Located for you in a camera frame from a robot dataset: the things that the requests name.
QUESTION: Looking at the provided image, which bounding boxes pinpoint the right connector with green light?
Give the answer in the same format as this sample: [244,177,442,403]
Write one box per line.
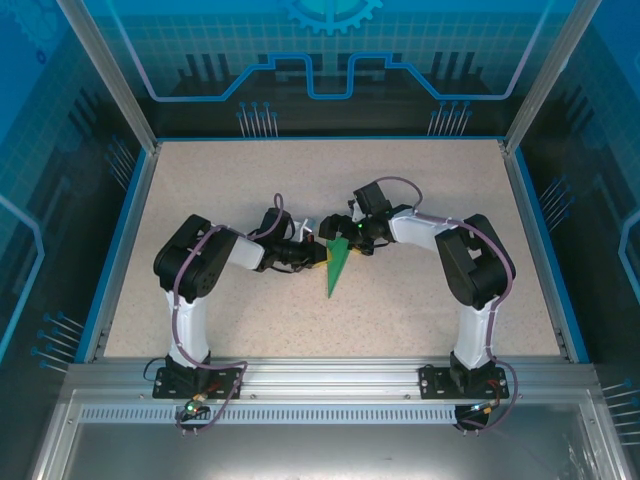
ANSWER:
[464,398,502,417]

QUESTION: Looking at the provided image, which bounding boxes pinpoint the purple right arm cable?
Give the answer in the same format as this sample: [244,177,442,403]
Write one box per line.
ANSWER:
[374,175,519,436]

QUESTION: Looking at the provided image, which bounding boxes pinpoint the steel sheet tray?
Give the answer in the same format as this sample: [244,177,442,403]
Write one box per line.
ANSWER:
[29,389,636,480]

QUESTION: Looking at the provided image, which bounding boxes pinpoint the aluminium table rail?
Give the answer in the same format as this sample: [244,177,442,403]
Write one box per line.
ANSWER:
[499,142,574,362]
[82,142,164,364]

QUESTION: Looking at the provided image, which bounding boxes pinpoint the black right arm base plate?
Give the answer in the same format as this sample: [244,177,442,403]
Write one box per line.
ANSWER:
[418,364,514,400]

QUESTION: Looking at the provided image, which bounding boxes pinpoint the aluminium left table rail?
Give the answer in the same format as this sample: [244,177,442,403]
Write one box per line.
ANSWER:
[82,142,164,364]

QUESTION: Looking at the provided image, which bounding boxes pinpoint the connector with green light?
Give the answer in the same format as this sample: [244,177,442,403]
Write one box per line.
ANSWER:
[464,398,502,417]
[183,393,210,417]

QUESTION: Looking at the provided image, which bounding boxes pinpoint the aluminium right table rail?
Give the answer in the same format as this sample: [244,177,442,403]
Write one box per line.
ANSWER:
[499,142,574,362]

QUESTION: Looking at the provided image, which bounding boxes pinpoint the aluminium left frame post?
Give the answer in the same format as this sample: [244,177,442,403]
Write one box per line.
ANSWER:
[53,0,164,155]

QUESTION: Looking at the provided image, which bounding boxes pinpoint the aluminium right frame post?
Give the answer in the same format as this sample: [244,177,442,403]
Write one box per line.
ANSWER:
[502,0,604,156]

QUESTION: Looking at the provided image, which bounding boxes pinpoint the green paper sheet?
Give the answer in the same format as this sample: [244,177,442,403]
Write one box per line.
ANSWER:
[323,236,352,300]

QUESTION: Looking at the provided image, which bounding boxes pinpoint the aluminium frame post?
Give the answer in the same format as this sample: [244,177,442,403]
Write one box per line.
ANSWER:
[502,0,604,156]
[53,0,164,155]

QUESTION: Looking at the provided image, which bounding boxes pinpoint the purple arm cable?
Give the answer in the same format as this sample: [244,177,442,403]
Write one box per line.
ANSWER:
[169,192,285,437]
[374,175,519,436]

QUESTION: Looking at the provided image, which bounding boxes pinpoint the left connector with green light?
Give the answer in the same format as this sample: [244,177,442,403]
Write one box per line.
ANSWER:
[183,393,210,417]

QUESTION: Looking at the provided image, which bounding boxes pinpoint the slotted grey cable duct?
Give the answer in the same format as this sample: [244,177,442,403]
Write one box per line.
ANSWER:
[79,405,501,426]

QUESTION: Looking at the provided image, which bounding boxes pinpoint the thin black wire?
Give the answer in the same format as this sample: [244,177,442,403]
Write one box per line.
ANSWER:
[144,355,169,381]

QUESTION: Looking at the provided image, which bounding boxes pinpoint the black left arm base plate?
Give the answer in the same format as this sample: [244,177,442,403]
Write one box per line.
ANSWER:
[152,365,246,400]

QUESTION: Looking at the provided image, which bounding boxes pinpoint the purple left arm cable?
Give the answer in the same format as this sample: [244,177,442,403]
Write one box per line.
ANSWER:
[169,192,285,437]

